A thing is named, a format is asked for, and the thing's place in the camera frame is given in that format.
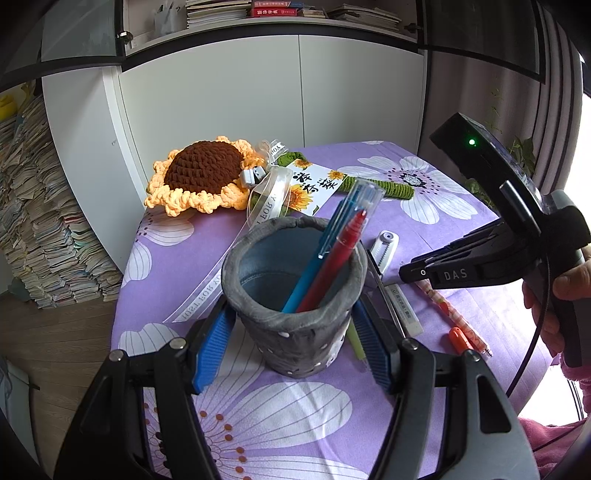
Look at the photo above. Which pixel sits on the person's clothing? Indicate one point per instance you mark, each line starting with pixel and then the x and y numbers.
pixel 554 443

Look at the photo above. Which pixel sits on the yellow plastic item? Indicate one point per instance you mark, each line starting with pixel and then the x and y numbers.
pixel 7 110

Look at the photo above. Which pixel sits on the person's right hand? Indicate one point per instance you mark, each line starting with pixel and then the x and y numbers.
pixel 542 318

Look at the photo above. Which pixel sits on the tall pile of papers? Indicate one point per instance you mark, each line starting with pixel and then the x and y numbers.
pixel 51 230

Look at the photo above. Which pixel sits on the grey dotted pen holder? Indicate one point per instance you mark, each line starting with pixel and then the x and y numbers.
pixel 295 337

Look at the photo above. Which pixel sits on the green potted plant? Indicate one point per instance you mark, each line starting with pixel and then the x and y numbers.
pixel 519 157

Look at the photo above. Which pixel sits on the white cabinet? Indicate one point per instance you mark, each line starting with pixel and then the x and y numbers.
pixel 231 92

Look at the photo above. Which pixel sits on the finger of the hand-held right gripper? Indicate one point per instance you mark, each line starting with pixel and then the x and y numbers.
pixel 480 237
pixel 443 276

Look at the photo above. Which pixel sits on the white eraser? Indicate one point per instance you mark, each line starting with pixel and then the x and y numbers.
pixel 406 311

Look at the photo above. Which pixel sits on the red pen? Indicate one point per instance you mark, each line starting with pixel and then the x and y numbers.
pixel 337 263

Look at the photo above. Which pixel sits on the light blue pen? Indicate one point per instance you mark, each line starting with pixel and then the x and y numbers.
pixel 351 221

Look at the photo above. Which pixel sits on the small white plastic box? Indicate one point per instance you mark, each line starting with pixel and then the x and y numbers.
pixel 252 176

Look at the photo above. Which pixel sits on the crochet sunflower with green stem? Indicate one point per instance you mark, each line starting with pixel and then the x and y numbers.
pixel 203 170

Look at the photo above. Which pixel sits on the white printed ribbon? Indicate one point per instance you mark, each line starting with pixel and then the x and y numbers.
pixel 272 194

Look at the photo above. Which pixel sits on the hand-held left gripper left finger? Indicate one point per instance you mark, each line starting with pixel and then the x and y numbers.
pixel 212 346

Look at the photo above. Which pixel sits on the dark blue pen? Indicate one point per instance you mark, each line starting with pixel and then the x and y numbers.
pixel 333 230

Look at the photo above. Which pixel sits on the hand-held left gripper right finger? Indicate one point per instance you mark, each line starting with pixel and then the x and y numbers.
pixel 374 350

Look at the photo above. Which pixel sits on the purple floral tablecloth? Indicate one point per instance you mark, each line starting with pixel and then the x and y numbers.
pixel 461 217

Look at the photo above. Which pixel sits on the stack of notebooks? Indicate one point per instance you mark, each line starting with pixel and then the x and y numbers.
pixel 217 14
pixel 369 17

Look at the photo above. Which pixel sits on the sunflower printed card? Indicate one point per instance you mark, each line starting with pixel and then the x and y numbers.
pixel 318 187

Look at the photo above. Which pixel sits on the white lavender utility knife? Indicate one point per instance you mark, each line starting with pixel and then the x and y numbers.
pixel 384 251

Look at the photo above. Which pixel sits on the grey curtain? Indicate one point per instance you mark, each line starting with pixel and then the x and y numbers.
pixel 558 92

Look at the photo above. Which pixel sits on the dark glass cabinet door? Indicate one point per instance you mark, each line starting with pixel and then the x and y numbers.
pixel 60 32
pixel 480 27

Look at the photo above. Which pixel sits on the red books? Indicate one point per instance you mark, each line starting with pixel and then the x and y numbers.
pixel 274 9

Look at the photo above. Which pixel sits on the orange marker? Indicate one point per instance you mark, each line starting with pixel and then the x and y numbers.
pixel 461 340

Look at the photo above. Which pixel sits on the green pen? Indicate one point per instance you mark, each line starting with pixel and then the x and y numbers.
pixel 358 346

